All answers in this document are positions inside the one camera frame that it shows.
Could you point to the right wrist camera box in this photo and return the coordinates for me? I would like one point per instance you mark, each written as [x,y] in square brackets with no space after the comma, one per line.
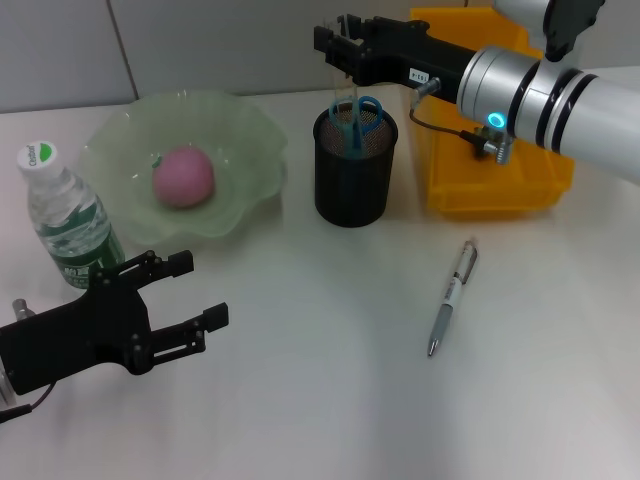
[570,25]

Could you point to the silver pen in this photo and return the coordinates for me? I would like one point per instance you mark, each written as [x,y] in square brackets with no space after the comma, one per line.
[450,300]

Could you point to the black mesh pen holder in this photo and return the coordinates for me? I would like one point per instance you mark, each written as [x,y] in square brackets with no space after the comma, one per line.
[350,195]

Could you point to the yellow plastic bin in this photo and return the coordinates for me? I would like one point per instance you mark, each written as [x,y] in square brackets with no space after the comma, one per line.
[500,185]

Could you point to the clear plastic ruler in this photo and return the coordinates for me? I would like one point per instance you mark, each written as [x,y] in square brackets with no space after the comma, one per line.
[342,92]

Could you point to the green glass fruit plate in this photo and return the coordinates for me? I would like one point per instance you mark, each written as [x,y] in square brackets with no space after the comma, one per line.
[235,150]

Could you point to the blue scissors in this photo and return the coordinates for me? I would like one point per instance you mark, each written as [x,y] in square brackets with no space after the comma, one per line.
[367,117]

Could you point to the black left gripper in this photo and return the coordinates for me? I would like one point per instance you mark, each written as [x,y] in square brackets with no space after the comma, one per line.
[75,335]

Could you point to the clear green label water bottle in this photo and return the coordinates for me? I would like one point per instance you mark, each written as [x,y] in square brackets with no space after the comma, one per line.
[70,225]

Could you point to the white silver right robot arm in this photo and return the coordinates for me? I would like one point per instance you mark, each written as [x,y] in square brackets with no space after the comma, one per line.
[550,100]

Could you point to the pink peach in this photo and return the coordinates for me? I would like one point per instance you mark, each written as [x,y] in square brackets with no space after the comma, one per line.
[182,175]

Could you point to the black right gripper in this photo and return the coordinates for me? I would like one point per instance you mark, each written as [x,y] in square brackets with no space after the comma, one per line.
[410,55]

